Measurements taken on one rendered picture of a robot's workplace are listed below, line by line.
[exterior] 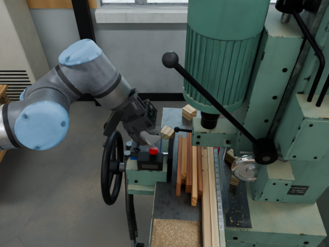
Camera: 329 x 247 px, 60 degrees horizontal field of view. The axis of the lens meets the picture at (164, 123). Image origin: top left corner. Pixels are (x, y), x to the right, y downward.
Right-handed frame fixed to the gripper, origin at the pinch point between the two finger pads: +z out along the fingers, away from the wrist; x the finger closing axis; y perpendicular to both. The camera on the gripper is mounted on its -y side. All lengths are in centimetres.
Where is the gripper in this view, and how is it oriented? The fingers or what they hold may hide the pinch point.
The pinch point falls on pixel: (151, 144)
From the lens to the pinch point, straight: 88.1
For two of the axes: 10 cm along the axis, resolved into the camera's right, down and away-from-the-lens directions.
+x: 0.7, -7.2, 7.0
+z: 5.0, 6.3, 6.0
